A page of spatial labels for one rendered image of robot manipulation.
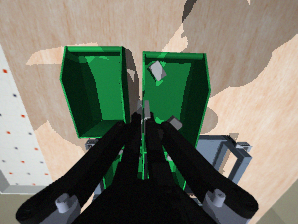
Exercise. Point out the dark grey metal shelf rack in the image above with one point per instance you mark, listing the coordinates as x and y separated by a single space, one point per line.
213 148

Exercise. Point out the green bin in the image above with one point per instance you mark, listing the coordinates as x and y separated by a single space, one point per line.
184 92
108 177
178 178
96 88

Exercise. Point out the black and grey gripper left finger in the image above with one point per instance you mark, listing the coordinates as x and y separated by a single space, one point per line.
61 201

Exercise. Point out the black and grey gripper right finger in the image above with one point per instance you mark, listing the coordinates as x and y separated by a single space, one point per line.
223 200

